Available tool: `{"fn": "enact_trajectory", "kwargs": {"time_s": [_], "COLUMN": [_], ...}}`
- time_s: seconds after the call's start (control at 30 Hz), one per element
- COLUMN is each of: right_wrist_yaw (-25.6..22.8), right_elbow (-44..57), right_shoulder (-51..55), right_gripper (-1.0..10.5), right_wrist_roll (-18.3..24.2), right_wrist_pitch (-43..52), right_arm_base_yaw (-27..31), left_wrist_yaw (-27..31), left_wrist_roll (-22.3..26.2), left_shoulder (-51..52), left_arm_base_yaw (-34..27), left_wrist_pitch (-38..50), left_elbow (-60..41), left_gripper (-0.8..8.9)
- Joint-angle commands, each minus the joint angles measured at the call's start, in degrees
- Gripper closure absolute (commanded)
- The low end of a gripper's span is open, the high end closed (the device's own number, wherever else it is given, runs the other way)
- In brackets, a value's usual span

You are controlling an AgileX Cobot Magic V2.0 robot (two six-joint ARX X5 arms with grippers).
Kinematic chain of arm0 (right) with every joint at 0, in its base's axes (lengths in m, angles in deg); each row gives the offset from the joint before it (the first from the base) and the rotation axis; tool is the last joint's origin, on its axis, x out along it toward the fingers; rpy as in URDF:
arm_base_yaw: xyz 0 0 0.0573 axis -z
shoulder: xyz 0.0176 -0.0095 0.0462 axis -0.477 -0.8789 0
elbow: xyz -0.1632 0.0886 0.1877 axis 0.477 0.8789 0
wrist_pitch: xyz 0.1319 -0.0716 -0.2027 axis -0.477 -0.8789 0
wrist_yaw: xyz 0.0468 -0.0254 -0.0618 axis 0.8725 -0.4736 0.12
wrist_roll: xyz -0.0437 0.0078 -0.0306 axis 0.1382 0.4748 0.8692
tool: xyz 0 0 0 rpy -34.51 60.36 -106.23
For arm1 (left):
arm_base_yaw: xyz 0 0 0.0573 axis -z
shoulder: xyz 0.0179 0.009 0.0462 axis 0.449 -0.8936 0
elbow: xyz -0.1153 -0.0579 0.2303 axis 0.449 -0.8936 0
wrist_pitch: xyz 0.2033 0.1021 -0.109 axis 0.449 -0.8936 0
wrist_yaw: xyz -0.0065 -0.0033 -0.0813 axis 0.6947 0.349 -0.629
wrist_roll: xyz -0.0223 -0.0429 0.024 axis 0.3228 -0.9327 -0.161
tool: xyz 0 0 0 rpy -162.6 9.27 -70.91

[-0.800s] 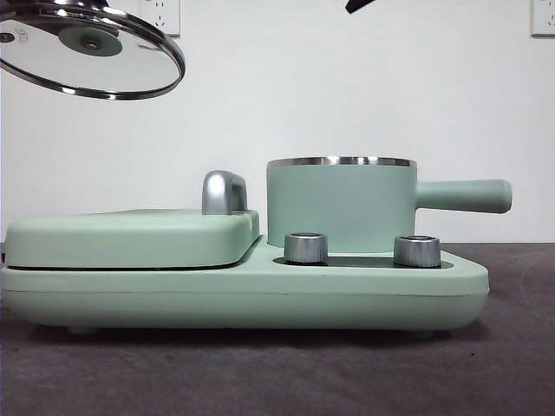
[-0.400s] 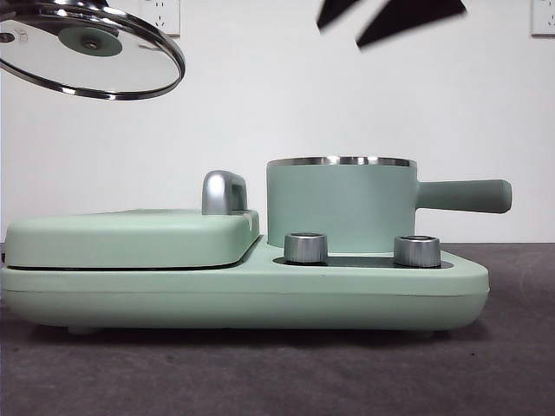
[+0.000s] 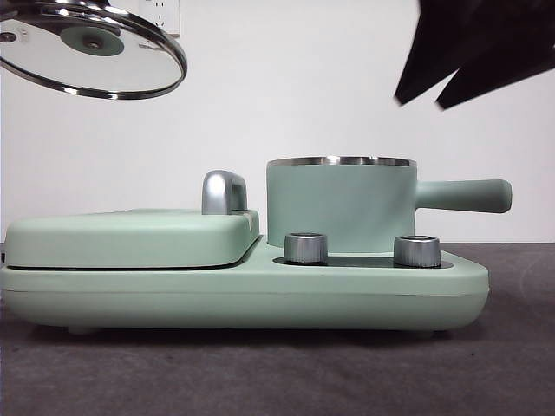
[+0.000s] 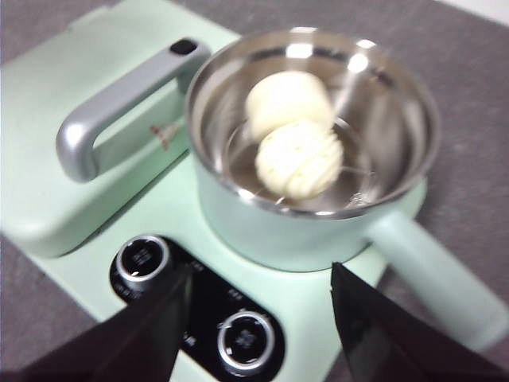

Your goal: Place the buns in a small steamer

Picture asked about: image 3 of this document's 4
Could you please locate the glass pot lid green knob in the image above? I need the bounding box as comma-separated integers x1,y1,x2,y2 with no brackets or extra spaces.
0,0,189,101

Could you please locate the silver control knob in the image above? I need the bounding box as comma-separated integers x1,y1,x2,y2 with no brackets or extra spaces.
393,234,443,268
283,231,330,265

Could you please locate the green breakfast maker base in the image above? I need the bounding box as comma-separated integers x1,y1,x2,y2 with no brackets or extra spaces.
0,234,491,337

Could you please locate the green sandwich press lid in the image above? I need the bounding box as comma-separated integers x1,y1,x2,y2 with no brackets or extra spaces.
3,208,262,269

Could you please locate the green pot with handle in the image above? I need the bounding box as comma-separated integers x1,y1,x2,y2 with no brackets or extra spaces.
264,154,514,257

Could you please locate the silver press lid handle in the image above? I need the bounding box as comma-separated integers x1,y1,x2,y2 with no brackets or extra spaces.
200,170,250,217

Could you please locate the white wall socket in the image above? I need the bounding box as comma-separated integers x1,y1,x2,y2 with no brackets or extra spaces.
139,0,181,37

